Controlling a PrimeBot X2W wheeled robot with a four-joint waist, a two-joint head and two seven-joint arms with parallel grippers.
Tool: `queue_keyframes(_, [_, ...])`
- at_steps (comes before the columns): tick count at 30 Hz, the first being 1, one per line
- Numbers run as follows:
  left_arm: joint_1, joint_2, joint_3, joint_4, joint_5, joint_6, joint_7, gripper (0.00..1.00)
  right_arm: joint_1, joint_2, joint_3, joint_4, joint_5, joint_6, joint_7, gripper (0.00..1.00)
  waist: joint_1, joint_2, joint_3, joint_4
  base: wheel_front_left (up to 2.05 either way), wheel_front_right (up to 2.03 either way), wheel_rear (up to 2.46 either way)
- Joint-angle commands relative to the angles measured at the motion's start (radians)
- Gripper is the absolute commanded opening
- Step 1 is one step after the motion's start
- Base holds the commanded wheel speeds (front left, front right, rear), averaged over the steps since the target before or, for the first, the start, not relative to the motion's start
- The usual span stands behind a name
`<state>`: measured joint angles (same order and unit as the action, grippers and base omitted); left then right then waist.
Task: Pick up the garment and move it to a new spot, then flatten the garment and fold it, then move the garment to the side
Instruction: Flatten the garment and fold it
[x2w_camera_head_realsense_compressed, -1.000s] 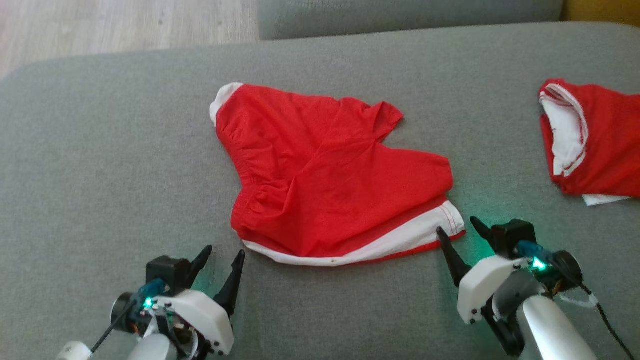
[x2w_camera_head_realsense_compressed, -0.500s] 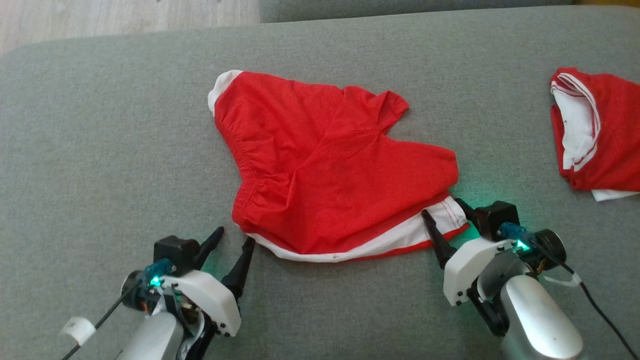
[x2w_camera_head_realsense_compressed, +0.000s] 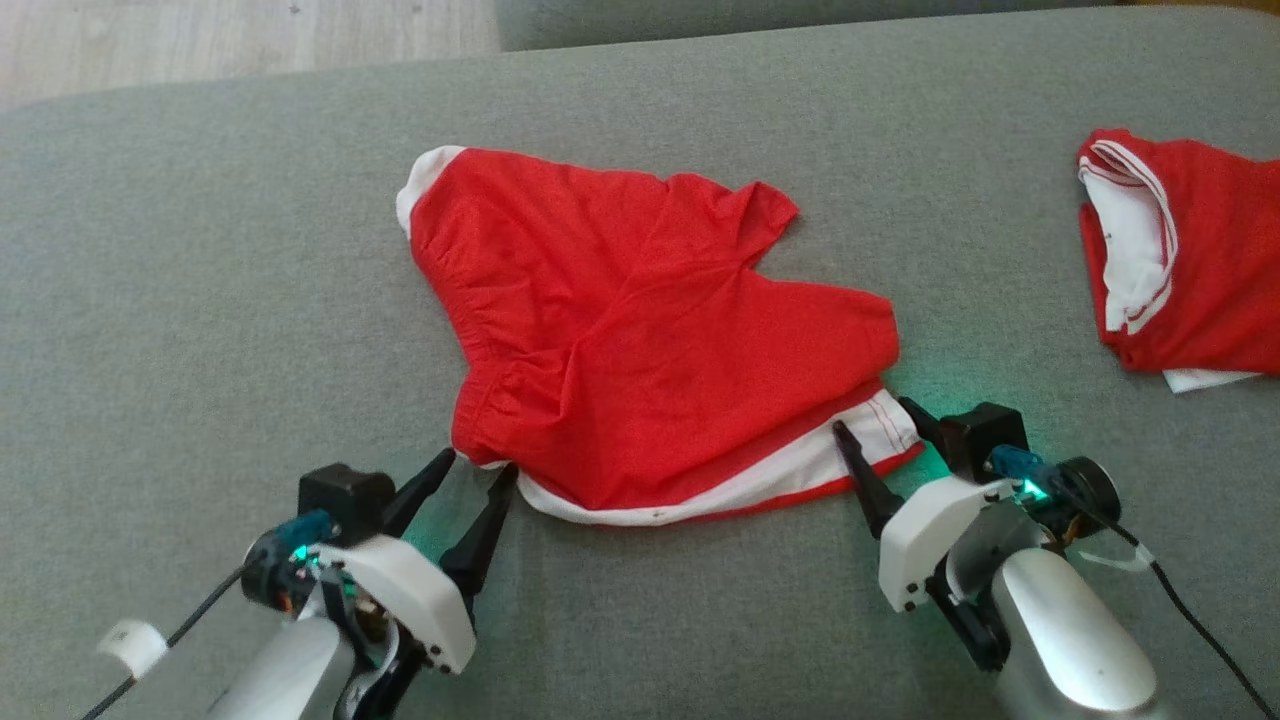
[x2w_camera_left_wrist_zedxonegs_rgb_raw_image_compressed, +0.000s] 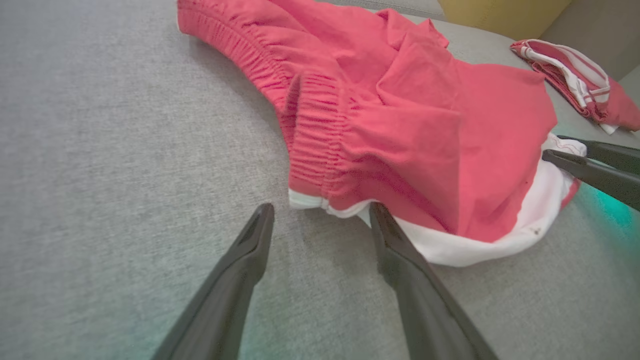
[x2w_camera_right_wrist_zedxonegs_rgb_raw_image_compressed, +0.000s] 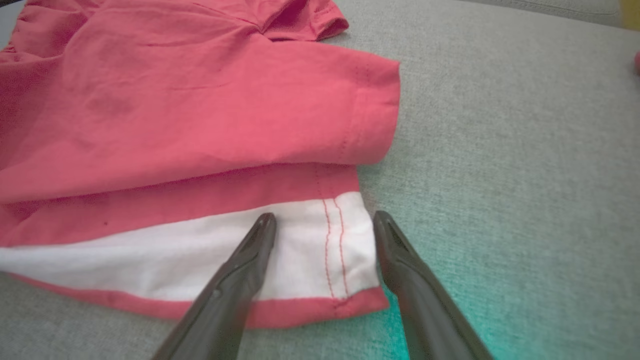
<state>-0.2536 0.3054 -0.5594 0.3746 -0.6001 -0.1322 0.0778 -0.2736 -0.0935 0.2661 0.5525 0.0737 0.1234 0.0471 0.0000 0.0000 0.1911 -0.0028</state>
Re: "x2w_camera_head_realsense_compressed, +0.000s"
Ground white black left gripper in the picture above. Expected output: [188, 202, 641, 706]
[319, 447, 522, 677]

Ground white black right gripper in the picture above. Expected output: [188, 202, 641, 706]
[831, 396, 1017, 614]

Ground red shorts white trim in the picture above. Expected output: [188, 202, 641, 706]
[395, 144, 927, 529]

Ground red basketball jersey white sleeves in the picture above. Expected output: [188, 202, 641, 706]
[1076, 127, 1280, 395]

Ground grey sofa seat cushion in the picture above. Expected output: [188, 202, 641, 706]
[0, 5, 1280, 720]

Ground white cable tape tag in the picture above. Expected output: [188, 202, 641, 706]
[1077, 544, 1157, 574]
[97, 619, 170, 682]

